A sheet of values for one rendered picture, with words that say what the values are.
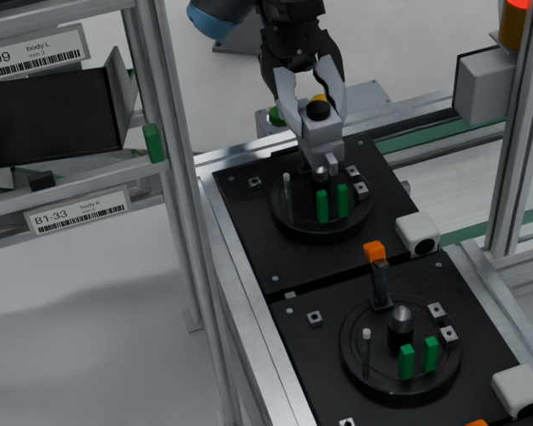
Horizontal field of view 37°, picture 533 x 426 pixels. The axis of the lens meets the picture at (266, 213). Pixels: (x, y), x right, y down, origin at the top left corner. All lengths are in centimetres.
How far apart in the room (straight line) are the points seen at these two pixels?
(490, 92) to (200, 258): 36
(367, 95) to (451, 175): 19
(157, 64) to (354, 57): 97
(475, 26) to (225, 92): 51
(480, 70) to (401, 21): 79
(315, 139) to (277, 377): 29
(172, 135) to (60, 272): 61
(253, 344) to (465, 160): 48
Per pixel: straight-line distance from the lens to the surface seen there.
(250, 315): 102
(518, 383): 93
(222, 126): 143
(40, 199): 70
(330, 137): 100
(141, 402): 108
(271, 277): 103
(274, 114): 126
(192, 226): 74
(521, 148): 95
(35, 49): 61
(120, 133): 72
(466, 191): 122
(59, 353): 115
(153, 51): 62
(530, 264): 112
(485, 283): 106
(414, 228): 106
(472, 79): 89
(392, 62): 156
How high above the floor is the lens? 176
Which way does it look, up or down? 46 degrees down
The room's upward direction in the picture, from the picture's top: 6 degrees counter-clockwise
